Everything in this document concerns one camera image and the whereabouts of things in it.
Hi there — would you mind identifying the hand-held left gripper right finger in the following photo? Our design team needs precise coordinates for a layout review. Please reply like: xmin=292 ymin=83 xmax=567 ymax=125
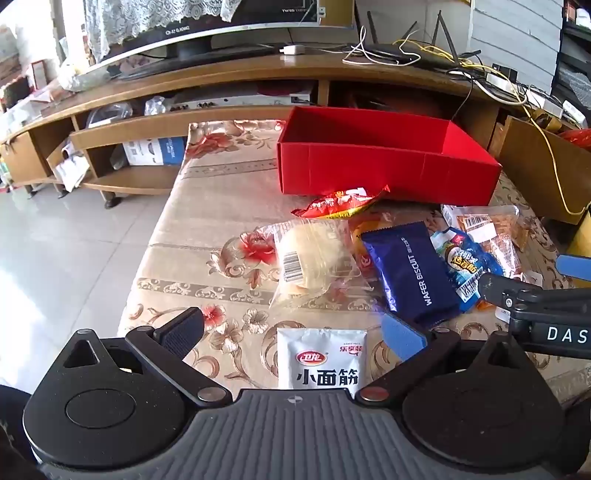
xmin=355 ymin=313 xmax=539 ymax=408

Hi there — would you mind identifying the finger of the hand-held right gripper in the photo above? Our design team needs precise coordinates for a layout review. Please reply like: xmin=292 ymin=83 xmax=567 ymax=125
xmin=555 ymin=254 xmax=591 ymax=283
xmin=477 ymin=272 xmax=591 ymax=324

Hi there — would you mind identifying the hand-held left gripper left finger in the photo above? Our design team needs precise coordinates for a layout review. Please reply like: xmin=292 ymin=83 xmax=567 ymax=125
xmin=60 ymin=306 xmax=233 ymax=408

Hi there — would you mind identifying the light blue snack packet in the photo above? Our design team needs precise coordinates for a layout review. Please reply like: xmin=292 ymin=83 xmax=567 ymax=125
xmin=429 ymin=226 xmax=504 ymax=315

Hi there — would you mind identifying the clear packet of orange snacks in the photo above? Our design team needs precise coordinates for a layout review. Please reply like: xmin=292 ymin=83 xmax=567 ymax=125
xmin=441 ymin=204 xmax=532 ymax=282

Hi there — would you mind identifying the dark blue wafer packet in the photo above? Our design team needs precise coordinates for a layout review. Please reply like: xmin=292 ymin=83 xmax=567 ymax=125
xmin=360 ymin=220 xmax=462 ymax=326

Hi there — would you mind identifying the white snack packet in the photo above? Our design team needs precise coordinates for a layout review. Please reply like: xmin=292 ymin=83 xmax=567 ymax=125
xmin=276 ymin=327 xmax=368 ymax=400

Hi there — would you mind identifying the clear packet with orange pastry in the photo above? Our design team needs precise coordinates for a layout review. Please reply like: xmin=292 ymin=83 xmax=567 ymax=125
xmin=350 ymin=212 xmax=402 ymax=278

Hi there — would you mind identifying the clear bread packet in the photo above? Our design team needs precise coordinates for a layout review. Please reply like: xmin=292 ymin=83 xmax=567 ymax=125
xmin=268 ymin=218 xmax=375 ymax=311

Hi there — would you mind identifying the red snack packet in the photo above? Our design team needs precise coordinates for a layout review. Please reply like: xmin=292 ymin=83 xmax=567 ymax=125
xmin=292 ymin=185 xmax=391 ymax=220

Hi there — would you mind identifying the red cardboard box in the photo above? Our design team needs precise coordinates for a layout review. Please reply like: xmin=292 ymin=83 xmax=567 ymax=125
xmin=276 ymin=106 xmax=503 ymax=207

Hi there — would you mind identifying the brown cardboard box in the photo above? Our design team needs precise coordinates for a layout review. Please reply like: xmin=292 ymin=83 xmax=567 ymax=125
xmin=499 ymin=115 xmax=591 ymax=224

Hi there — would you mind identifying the red plastic bag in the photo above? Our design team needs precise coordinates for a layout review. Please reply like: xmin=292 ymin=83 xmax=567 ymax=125
xmin=561 ymin=129 xmax=591 ymax=148

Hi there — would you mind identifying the white power strip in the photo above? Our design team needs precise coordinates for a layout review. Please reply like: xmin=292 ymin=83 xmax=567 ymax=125
xmin=485 ymin=71 xmax=583 ymax=125

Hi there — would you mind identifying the blue and white box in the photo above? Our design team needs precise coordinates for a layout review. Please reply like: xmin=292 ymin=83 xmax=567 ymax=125
xmin=122 ymin=137 xmax=188 ymax=166

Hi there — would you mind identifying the black shelf rack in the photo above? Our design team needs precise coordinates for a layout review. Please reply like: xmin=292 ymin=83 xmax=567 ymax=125
xmin=549 ymin=14 xmax=591 ymax=130

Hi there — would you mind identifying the silver audio receiver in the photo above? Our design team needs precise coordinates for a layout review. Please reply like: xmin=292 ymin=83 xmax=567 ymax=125
xmin=173 ymin=90 xmax=315 ymax=112

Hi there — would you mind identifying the wooden television stand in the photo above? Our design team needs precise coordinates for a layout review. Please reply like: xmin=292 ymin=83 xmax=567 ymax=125
xmin=0 ymin=44 xmax=591 ymax=208

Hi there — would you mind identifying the black router with antennas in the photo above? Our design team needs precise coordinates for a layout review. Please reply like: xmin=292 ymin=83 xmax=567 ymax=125
xmin=346 ymin=11 xmax=481 ymax=65

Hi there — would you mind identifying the flat screen television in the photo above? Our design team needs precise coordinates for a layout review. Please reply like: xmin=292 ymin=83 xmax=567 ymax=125
xmin=83 ymin=0 xmax=324 ymax=77

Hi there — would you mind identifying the brown board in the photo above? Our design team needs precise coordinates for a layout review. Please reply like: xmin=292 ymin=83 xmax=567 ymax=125
xmin=318 ymin=0 xmax=354 ymax=26

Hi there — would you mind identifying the yellow cable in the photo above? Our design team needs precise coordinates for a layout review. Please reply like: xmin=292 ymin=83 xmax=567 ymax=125
xmin=397 ymin=39 xmax=591 ymax=215

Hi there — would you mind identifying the black hanging cable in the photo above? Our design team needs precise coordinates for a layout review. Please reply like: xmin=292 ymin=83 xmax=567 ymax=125
xmin=450 ymin=78 xmax=476 ymax=123

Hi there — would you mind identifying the thin white cable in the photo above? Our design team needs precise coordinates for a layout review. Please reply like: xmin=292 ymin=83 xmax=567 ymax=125
xmin=342 ymin=39 xmax=421 ymax=65

